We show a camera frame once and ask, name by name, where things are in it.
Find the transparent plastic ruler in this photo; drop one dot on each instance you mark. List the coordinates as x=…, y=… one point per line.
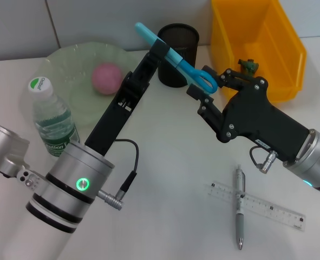
x=273, y=210

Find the yellow plastic bin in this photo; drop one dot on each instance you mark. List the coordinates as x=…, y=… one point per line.
x=281, y=40

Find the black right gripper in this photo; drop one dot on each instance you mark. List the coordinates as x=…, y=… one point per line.
x=257, y=116

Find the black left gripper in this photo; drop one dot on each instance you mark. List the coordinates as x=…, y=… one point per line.
x=113, y=122

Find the pink peach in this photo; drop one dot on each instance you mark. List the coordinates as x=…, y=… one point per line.
x=107, y=78

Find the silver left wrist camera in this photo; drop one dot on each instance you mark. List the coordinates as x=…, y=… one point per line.
x=5, y=149

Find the black mesh pen holder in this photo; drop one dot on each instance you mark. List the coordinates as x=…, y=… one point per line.
x=182, y=35

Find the green plastic wrapper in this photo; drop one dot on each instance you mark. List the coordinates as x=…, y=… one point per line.
x=249, y=66

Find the pale green glass fruit plate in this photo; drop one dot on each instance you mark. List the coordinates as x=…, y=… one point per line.
x=75, y=59

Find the grey retractable pen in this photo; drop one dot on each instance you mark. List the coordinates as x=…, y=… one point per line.
x=240, y=222

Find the blue sheathed scissors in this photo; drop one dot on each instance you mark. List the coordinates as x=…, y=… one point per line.
x=186, y=69

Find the clear green-label water bottle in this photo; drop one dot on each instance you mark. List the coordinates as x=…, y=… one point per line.
x=51, y=116

